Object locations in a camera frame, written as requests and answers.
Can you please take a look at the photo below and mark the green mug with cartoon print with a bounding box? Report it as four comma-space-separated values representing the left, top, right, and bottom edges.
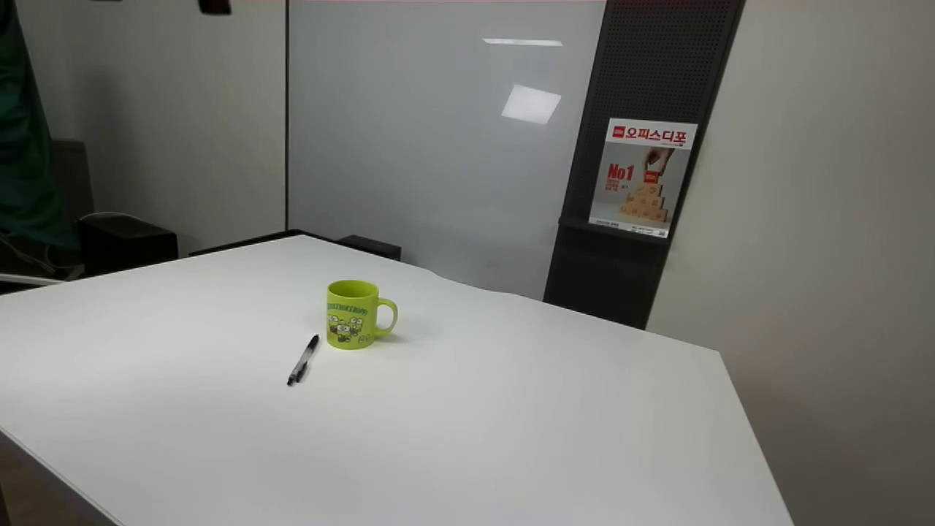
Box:
326, 280, 399, 351

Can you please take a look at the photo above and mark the black pen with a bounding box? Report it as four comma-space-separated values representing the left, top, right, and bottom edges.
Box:
286, 334, 321, 387

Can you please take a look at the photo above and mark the black box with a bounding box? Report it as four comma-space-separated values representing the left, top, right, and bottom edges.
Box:
77, 214, 180, 277

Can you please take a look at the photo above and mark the glass whiteboard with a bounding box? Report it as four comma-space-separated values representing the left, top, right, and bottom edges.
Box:
287, 0, 608, 301

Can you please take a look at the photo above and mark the black perforated display rack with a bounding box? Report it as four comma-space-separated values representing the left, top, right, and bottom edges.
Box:
543, 0, 747, 331

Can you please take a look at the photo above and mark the red and white poster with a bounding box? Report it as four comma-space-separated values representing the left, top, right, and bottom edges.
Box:
589, 118, 698, 239

